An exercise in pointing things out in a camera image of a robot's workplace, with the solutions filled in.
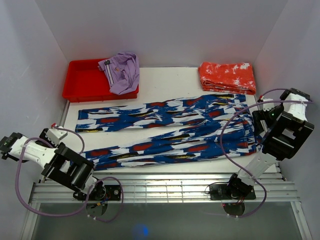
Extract aluminium rail frame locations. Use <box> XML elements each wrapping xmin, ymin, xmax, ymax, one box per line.
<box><xmin>26</xmin><ymin>102</ymin><xmax>312</xmax><ymax>240</ymax></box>

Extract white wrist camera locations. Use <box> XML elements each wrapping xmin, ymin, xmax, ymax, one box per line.
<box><xmin>45</xmin><ymin>123</ymin><xmax>68</xmax><ymax>147</ymax></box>
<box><xmin>257</xmin><ymin>96</ymin><xmax>275</xmax><ymax>112</ymax></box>

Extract purple trousers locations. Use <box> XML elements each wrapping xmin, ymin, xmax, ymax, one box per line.
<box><xmin>97</xmin><ymin>51</ymin><xmax>140</xmax><ymax>95</ymax></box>

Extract folded orange white trousers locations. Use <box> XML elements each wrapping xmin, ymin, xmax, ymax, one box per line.
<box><xmin>197</xmin><ymin>62</ymin><xmax>256</xmax><ymax>95</ymax></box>

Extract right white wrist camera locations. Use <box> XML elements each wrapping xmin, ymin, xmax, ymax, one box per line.
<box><xmin>257</xmin><ymin>96</ymin><xmax>275</xmax><ymax>112</ymax></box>

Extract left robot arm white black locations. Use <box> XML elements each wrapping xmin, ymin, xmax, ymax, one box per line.
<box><xmin>0</xmin><ymin>125</ymin><xmax>106</xmax><ymax>201</ymax></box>

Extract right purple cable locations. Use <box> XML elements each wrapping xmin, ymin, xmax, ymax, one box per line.
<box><xmin>199</xmin><ymin>87</ymin><xmax>314</xmax><ymax>218</ymax></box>

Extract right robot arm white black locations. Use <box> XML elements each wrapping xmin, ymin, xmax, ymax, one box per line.
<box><xmin>225</xmin><ymin>88</ymin><xmax>314</xmax><ymax>199</ymax></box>

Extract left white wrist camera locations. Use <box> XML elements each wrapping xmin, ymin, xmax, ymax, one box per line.
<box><xmin>45</xmin><ymin>123</ymin><xmax>68</xmax><ymax>147</ymax></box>

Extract blue white red patterned trousers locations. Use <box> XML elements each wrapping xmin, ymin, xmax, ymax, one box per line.
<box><xmin>75</xmin><ymin>93</ymin><xmax>258</xmax><ymax>171</ymax></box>

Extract red plastic tray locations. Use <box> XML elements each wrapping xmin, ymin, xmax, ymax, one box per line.
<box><xmin>62</xmin><ymin>58</ymin><xmax>139</xmax><ymax>103</ymax></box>

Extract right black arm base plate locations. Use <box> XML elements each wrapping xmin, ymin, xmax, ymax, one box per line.
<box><xmin>204</xmin><ymin>181</ymin><xmax>256</xmax><ymax>200</ymax></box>

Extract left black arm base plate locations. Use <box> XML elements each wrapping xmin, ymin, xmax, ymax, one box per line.
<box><xmin>88</xmin><ymin>184</ymin><xmax>122</xmax><ymax>202</ymax></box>

